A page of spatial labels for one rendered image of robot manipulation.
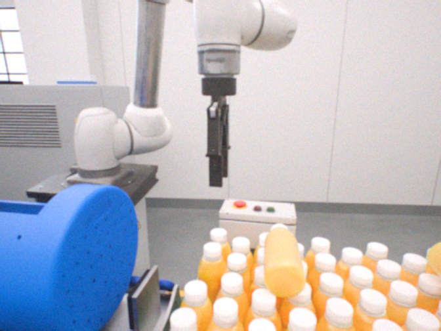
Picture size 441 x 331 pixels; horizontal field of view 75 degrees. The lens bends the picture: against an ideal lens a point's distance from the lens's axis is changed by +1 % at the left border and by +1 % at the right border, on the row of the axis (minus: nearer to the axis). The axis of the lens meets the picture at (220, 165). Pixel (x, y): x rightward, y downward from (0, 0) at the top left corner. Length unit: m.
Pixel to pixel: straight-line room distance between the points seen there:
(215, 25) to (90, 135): 0.69
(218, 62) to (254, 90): 2.64
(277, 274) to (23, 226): 0.42
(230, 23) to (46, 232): 0.48
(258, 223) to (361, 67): 2.85
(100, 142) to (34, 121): 1.35
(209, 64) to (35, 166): 2.08
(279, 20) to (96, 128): 0.73
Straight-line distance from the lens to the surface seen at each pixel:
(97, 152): 1.14
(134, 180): 1.20
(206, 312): 0.55
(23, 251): 0.56
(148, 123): 1.19
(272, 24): 0.69
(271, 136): 3.28
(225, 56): 0.59
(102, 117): 1.14
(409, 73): 3.65
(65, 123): 2.33
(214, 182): 0.63
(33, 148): 2.51
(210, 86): 0.60
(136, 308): 0.60
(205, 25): 0.60
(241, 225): 0.78
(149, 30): 1.15
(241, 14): 0.62
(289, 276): 0.51
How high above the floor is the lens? 1.41
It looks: 15 degrees down
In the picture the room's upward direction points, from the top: straight up
